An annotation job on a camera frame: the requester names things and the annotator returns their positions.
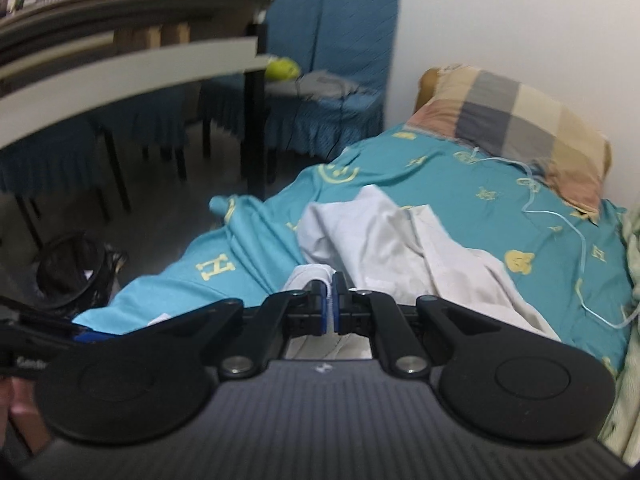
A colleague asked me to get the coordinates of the plaid pillow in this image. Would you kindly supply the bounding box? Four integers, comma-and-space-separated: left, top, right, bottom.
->
405, 64, 614, 222

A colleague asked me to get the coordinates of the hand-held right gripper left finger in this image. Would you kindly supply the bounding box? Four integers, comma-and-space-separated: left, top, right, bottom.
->
150, 281, 333, 379

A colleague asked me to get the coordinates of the teal printed bed sheet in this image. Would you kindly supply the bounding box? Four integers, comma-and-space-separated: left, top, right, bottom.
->
72, 122, 632, 377

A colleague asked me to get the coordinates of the yellow-green plush toy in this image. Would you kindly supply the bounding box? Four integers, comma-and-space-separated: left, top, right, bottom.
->
265, 57, 301, 81

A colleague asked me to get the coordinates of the mustard yellow pillow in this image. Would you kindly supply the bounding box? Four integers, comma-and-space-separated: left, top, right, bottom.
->
414, 66, 452, 112

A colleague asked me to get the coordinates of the blue covered chair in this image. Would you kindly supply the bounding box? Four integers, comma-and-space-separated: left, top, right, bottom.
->
265, 0, 401, 158
199, 70, 252, 162
262, 0, 328, 77
0, 117, 132, 252
87, 87, 192, 182

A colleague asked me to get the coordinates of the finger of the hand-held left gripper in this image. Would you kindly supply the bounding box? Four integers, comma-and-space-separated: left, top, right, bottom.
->
0, 294, 109, 346

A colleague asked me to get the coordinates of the white cable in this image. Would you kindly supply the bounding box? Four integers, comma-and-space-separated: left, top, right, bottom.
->
467, 147, 640, 332

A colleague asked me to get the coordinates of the person's left hand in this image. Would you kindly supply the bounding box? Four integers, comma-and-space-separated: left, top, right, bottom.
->
0, 376, 51, 442

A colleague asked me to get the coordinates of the grey cloth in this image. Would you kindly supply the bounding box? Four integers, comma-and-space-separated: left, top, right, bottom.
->
265, 70, 374, 104

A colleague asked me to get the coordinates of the white garment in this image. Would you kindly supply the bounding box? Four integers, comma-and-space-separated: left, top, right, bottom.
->
282, 185, 562, 361

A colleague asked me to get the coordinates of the tan cardboard box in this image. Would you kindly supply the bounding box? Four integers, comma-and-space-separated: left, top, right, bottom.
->
114, 22, 193, 51

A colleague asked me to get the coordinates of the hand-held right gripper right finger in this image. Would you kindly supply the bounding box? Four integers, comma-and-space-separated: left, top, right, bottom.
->
332, 272, 506, 379

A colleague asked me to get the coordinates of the black trash bin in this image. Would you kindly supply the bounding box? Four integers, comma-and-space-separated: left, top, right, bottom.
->
35, 231, 129, 319

